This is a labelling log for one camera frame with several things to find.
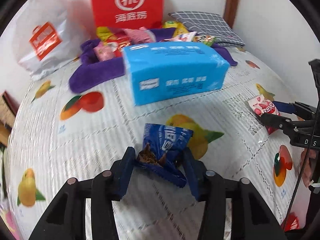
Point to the person right hand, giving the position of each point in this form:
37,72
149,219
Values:
307,171

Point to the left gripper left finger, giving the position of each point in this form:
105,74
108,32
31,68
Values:
64,218

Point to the fruit print tablecloth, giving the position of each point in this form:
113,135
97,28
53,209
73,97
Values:
228,138

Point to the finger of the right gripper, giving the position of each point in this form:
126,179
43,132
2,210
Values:
274,122
302,110

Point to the blue snack packet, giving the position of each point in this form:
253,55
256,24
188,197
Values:
162,147

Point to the red small snack packet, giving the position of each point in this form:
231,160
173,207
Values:
117,42

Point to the brown wooden door frame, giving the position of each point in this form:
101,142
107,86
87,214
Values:
231,7

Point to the red Haidilao paper bag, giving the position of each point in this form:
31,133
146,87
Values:
131,14

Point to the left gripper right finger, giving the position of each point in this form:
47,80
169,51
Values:
251,216

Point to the yellow triangular snack packet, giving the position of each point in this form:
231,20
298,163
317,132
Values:
180,29

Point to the green snack packet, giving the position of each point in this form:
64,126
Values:
205,39

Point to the magenta yellow snack packet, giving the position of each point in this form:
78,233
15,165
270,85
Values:
140,36

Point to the pink strawberry snack packet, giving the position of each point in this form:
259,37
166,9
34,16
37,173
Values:
260,105

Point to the pink bear candy packet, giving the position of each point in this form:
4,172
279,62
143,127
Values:
187,37

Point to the patterned book box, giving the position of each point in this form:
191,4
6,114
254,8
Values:
9,109

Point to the white Miniso plastic bag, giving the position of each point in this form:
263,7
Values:
46,37

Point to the pale pink peach cake packet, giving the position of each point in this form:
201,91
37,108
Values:
105,51

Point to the blue tissue pack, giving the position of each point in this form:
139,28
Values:
165,70

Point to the yellow green chip bag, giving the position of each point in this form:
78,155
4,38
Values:
170,24

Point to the purple towel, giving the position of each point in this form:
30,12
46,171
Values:
92,72

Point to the grey checked folded cloth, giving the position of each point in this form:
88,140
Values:
207,23

